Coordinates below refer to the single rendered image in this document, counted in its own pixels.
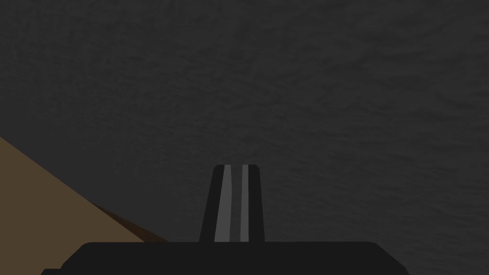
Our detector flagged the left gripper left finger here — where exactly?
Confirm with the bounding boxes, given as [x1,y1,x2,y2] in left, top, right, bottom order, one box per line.
[199,164,237,243]

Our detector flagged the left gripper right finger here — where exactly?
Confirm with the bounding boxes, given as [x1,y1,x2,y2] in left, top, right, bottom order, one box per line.
[236,164,266,243]

